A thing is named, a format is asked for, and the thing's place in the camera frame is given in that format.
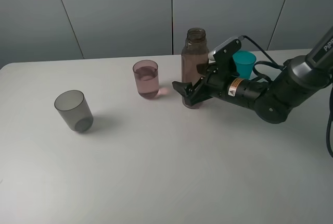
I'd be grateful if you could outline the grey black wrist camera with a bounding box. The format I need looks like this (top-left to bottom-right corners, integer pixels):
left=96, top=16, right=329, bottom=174
left=208, top=36, right=244, bottom=78

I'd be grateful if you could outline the brown translucent water bottle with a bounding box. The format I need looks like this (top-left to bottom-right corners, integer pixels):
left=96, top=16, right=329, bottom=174
left=181, top=28, right=210, bottom=110

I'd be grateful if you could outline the teal translucent plastic cup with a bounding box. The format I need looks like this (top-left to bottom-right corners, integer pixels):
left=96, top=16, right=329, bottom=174
left=233, top=51, right=257, bottom=79

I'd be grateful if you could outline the grey translucent plastic cup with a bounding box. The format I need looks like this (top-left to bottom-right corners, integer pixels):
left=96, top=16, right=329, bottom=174
left=54, top=90, right=94, bottom=133

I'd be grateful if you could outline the pink translucent plastic cup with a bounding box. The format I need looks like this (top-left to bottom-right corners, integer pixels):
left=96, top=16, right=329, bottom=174
left=133, top=60, right=159, bottom=99

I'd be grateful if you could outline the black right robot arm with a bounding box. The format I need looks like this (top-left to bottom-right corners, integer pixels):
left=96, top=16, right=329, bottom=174
left=172, top=30, right=332, bottom=124

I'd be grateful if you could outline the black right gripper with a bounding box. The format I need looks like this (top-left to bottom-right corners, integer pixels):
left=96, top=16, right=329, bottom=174
left=172, top=64, right=268, bottom=108

